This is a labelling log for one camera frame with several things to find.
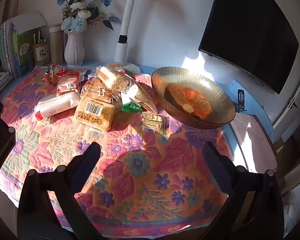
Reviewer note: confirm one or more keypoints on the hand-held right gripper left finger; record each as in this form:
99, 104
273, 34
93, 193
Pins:
91, 160

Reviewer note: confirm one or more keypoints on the yellow barcode bread packet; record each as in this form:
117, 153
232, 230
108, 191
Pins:
95, 113

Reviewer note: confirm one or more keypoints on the black television screen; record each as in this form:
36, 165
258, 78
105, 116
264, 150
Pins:
250, 30

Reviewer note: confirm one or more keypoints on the white desk lamp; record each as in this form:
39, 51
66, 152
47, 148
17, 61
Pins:
122, 50

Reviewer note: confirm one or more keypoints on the starburst label bread packet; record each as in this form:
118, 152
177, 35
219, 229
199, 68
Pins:
100, 90

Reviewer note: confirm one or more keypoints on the clear toast packet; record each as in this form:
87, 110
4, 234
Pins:
112, 77

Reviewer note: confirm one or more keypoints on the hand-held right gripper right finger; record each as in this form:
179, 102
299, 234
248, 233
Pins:
215, 165

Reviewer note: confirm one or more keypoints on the black metal bracket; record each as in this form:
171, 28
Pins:
241, 100

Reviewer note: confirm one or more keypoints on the white ribbed vase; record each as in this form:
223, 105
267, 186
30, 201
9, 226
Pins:
74, 50

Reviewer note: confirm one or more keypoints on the green cover book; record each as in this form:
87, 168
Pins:
22, 55

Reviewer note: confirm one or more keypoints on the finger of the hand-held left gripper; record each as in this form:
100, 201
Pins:
2, 140

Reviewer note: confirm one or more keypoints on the beige thermos bottle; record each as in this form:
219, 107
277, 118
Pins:
56, 45

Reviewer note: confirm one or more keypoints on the red label bread packet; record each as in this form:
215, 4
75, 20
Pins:
67, 85

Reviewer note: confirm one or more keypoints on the white green cracker packet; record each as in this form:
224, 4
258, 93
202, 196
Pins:
142, 95

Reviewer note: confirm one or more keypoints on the blue and white artificial flowers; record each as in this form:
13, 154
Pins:
82, 12

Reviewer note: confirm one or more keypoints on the row of standing books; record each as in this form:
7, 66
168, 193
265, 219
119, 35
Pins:
5, 45

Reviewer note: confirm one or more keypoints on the floral woven cloth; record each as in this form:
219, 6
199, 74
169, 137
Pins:
140, 167

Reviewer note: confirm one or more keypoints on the blue and white snack packet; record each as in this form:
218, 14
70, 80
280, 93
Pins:
86, 75

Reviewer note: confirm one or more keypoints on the amber ribbed glass bowl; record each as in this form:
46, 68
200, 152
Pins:
190, 97

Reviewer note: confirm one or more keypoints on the bamboo pen holder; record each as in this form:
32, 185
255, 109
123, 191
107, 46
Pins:
42, 53

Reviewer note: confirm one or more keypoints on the small clear cookie packet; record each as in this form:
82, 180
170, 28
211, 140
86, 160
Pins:
152, 121

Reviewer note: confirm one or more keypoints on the red and white snack packet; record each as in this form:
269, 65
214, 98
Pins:
56, 71

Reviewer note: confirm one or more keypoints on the pale flat notebook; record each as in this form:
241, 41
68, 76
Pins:
255, 142

